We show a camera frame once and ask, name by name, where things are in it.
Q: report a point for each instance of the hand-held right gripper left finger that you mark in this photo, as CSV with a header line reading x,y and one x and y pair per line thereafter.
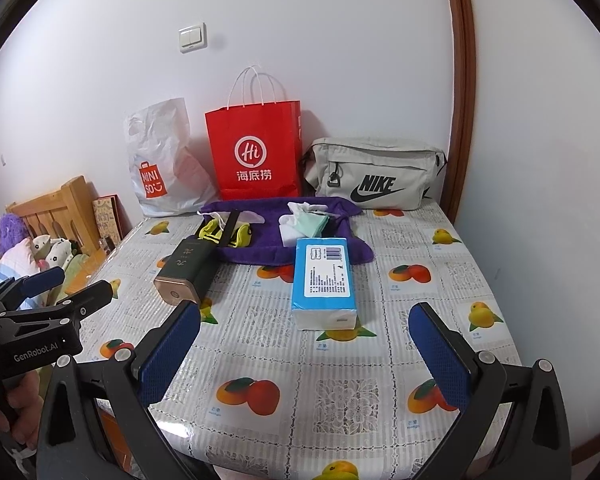
x,y
172,355

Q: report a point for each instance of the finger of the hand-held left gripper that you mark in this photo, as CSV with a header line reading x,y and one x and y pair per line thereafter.
x,y
42,280
87,300

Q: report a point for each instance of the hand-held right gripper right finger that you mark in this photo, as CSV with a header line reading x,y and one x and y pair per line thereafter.
x,y
439,360

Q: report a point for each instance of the dark green box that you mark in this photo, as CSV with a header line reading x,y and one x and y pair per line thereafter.
x,y
185,270

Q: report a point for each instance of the yellow mesh pouch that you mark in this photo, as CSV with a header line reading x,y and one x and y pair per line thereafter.
x,y
240,240

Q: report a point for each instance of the blue tissue pack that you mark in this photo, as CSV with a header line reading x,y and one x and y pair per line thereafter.
x,y
325,270

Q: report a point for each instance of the white packet with green label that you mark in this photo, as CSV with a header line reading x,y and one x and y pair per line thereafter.
x,y
290,232

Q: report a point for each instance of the small green tissue packet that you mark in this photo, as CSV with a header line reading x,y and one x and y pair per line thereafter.
x,y
312,225

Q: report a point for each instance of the person's left hand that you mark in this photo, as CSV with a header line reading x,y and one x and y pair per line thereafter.
x,y
27,405

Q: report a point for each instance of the white spotted plush toy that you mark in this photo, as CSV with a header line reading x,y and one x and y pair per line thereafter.
x,y
40,247
62,255

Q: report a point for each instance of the green blanket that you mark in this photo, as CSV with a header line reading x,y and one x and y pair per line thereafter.
x,y
75,270

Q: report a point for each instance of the purple fuzzy plush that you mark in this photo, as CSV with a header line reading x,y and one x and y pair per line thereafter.
x,y
11,232

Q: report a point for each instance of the small dark box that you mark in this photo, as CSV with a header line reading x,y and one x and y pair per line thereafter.
x,y
108,243

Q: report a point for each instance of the wooden headboard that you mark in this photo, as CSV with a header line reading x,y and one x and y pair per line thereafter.
x,y
55,205

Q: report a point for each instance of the illustrated book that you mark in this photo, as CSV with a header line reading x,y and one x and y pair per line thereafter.
x,y
107,215

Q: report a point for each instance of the fruit print tablecloth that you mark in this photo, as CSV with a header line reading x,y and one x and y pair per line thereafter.
x,y
280,360

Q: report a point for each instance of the purple towel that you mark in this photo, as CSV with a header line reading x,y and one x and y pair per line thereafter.
x,y
267,240

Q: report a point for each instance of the wooden baseboard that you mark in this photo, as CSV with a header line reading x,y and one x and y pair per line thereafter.
x,y
582,452

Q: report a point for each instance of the white plastic shopping bag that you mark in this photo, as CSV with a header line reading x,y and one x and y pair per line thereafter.
x,y
155,135

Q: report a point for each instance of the grey waist bag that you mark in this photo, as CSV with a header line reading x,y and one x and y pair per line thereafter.
x,y
379,155

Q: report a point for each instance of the red paper bag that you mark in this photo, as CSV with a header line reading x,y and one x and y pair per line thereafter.
x,y
260,125

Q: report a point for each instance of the white light switch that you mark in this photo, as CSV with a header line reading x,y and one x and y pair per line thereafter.
x,y
192,37

